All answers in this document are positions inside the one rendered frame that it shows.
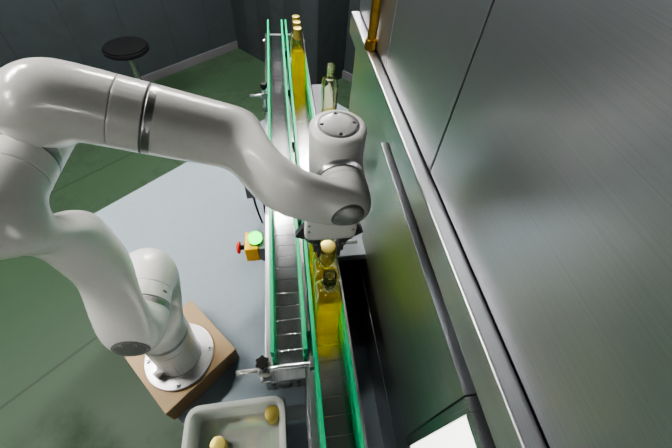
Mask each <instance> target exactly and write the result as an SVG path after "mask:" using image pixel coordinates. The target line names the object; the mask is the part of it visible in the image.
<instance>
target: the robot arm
mask: <svg viewBox="0 0 672 448"><path fill-rule="evenodd" d="M366 135H367V128H366V125H365V123H364V121H363V120H362V119H361V118H360V117H359V116H357V115H355V114H353V113H351V112H348V111H344V110H327V111H324V112H321V113H319V114H317V115H316V116H314V117H313V118H312V120H311V121H310V124H309V171H307V170H305V169H303V168H301V167H299V166H297V165H296V164H294V163H293V162H291V161H290V160H289V159H287V158H286V157H285V156H284V155H283V154H281V153H280V152H279V151H278V150H277V148H276V147H275V146H274V145H273V144H272V142H271V141H270V139H269V138H268V136H267V135H266V133H265V131H264V129H263V127H262V125H261V123H260V122H259V120H258V118H257V117H256V116H255V115H254V114H253V113H252V112H250V111H248V110H246V109H244V108H241V107H239V106H236V105H232V104H229V103H225V102H221V101H218V100H214V99H210V98H206V97H203V96H199V95H196V94H192V93H188V92H185V91H181V90H177V89H174V88H170V87H166V86H163V85H159V84H155V83H151V82H147V81H144V80H140V79H136V78H132V77H128V76H124V75H121V74H117V73H113V72H110V71H106V70H102V69H98V68H94V67H91V66H87V65H83V64H79V63H75V62H71V61H66V60H61V59H56V58H47V57H32V58H24V59H19V60H16V61H13V62H10V63H8V64H6V65H4V66H3V67H1V68H0V260H2V259H10V258H15V257H21V256H34V257H37V258H40V259H42V260H44V261H45V262H47V263H48V264H50V265H51V266H52V267H54V268H55V269H56V270H58V271H59V272H60V273H61V274H63V275H64V276H65V277H67V278H68V279H69V280H70V281H71V282H73V283H74V285H75V286H76V287H77V289H78V290H79V293H80V295H81V297H82V300H83V303H84V305H85V308H86V311H87V314H88V317H89V319H90V322H91V324H92V326H93V329H94V331H95V333H96V335H97V337H98V338H99V340H100V341H101V343H102V344H103V345H104V346H105V347H106V348H107V349H109V350H110V351H112V352H114V353H116V354H119V355H122V356H125V357H128V356H141V355H143V354H145V355H146V357H145V362H144V369H145V374H146V377H147V378H148V380H149V382H150V383H151V384H152V385H153V386H155V387H156V388H158V389H160V390H163V391H168V392H174V391H180V390H183V389H186V388H188V387H190V386H191V385H193V384H195V383H196V382H197V381H198V380H200V379H201V377H202V376H203V375H204V374H205V373H206V371H207V370H208V368H209V366H210V364H211V362H212V359H213V354H214V345H213V341H212V338H211V336H210V334H209V333H208V332H207V331H206V330H205V329H204V328H203V327H201V326H199V325H196V324H192V323H188V321H187V319H186V317H185V315H184V314H183V305H182V292H181V283H180V277H179V272H178V268H177V266H176V264H175V262H174V260H173V259H172V258H171V256H170V255H168V254H167V253H166V252H164V251H163V250H160V249H157V248H141V249H137V250H135V251H132V252H131V253H128V251H127V249H126V247H125V246H124V244H123V243H122V241H121V240H120V239H119V237H118V236H117V235H116V234H115V233H114V232H113V230H112V229H111V228H110V227H109V226H108V225H107V224H106V223H105V222H104V221H103V220H102V219H101V218H100V217H98V216H97V215H95V214H93V213H91V212H88V211H84V210H67V211H62V212H58V213H54V214H53V213H52V211H51V209H50V204H49V197H50V194H51V192H52V190H53V188H54V186H55V184H56V182H57V180H58V178H59V176H60V174H61V172H62V170H63V168H64V166H65V164H66V162H67V160H68V158H69V156H70V154H71V152H72V151H73V149H74V147H75V145H76V144H78V143H86V144H92V145H98V146H103V147H109V148H114V149H120V150H125V151H131V152H136V153H141V154H147V155H152V156H158V157H164V158H170V159H175V160H181V161H187V162H192V163H198V164H204V165H209V166H215V167H220V168H223V169H226V170H228V171H229V172H231V173H232V174H233V175H235V176H236V177H237V178H238V179H239V181H240V182H241V183H242V184H243V185H244V186H245V187H246V188H247V190H248V191H249V192H250V193H251V194H252V195H253V196H254V197H256V198H257V199H258V200H259V201H260V202H261V203H263V204H264V205H266V206H267V207H269V208H270V209H272V210H274V211H275V212H277V213H279V214H282V215H284V216H287V217H290V218H294V219H298V220H302V221H303V223H302V224H301V225H300V226H299V227H298V229H297V230H296V231H295V237H296V238H300V239H305V241H307V242H309V243H311V244H312V245H313V252H316V253H317V258H320V255H321V244H320V240H327V239H335V245H336V256H340V250H343V245H345V244H346V241H348V240H349V239H351V238H353V236H354V235H355V236H356V235H359V234H361V233H363V230H362V226H361V225H360V224H359V222H361V221H362V220H364V219H365V218H366V217H367V215H368V214H369V212H370V208H371V196H370V191H369V187H368V184H367V181H366V178H365V174H364V168H363V153H364V147H365V141H366Z"/></svg>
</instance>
